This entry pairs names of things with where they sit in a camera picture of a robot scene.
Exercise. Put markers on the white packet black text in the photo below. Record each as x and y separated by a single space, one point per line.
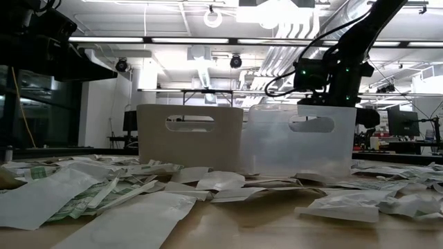
380 171
373 185

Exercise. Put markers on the clear plastic bin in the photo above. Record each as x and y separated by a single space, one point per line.
301 155

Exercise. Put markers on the green print paper packet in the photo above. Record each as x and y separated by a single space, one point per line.
74 204
39 173

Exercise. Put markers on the narrow white strip packet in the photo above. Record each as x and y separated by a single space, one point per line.
131 193
104 192

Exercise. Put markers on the linear ceiling light fixture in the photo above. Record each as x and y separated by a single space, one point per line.
190 40

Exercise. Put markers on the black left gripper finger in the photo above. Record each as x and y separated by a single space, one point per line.
83 69

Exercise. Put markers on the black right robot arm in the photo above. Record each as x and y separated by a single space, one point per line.
349 58

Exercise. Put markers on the white cup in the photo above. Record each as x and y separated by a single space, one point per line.
374 143

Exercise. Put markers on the black background rig frame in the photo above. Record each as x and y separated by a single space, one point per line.
207 91

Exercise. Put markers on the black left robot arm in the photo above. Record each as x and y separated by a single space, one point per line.
14 7

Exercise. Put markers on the small white bottle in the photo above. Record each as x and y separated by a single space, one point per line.
8 155

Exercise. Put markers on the black ceiling spotlight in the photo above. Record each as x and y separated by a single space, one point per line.
385 89

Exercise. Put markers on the black computer monitor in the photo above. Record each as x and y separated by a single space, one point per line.
130 121
403 122

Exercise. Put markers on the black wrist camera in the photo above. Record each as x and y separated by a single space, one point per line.
311 99
57 27

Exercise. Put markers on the light grey plastic bin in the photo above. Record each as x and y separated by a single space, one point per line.
190 152

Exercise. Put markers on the large white paper packet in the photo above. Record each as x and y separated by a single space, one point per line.
131 221
34 200

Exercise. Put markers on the black ceiling camera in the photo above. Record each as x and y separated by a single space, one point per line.
122 65
235 61

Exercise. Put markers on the dark background desk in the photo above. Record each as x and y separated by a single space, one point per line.
123 139
408 145

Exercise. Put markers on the green edged white packet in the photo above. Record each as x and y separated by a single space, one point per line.
155 168

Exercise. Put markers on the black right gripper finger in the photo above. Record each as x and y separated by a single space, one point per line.
368 117

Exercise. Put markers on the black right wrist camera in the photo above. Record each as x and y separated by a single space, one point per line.
311 99

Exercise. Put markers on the brown paper packet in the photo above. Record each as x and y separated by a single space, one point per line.
8 180

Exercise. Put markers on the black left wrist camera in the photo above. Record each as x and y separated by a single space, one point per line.
57 27

